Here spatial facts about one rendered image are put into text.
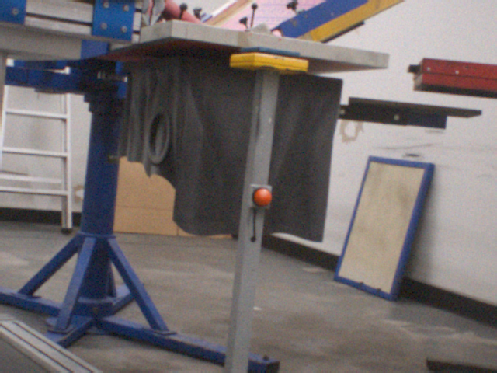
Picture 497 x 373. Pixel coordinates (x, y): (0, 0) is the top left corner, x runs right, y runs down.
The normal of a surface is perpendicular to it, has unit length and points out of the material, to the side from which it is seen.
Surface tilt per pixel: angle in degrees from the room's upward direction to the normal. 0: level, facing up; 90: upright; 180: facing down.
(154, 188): 78
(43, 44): 90
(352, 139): 90
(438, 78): 90
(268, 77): 90
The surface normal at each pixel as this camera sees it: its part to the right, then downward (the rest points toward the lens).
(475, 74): -0.10, 0.04
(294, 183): 0.36, 0.16
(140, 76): -0.90, -0.04
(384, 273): -0.87, -0.29
